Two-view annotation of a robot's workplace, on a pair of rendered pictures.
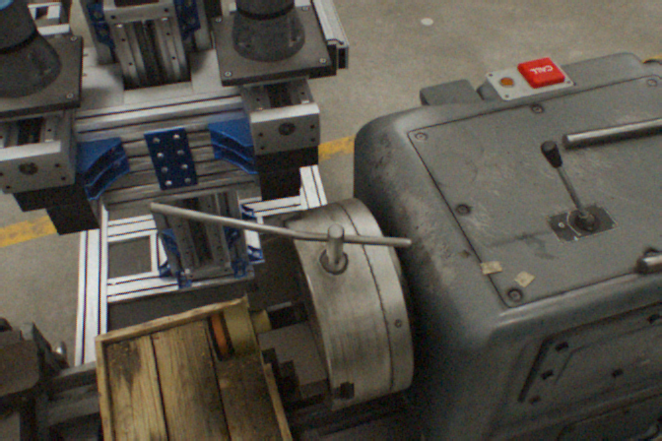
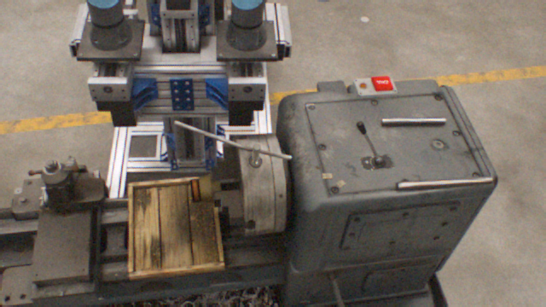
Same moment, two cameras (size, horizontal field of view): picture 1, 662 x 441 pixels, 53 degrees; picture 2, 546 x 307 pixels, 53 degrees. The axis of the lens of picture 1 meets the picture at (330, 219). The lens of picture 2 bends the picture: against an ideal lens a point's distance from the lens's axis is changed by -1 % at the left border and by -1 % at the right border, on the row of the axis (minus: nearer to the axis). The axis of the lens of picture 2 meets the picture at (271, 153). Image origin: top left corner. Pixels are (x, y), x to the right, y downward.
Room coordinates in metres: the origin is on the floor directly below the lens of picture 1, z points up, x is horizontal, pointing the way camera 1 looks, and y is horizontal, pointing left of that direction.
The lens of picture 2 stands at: (-0.42, -0.09, 2.48)
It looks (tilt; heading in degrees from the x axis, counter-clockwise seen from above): 51 degrees down; 3
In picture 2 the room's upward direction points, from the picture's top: 6 degrees clockwise
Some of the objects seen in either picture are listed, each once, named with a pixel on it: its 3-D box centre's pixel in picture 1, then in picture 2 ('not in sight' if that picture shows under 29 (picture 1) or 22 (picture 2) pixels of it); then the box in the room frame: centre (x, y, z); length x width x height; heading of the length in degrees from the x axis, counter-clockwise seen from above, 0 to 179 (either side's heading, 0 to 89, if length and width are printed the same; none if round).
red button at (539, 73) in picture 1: (540, 74); (381, 83); (0.92, -0.37, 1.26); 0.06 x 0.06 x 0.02; 17
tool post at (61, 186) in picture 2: not in sight; (60, 184); (0.48, 0.59, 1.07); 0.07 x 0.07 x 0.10; 17
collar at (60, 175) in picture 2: not in sight; (53, 170); (0.49, 0.60, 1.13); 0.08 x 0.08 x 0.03
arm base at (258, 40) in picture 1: (266, 19); (246, 27); (1.18, 0.12, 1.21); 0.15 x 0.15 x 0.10
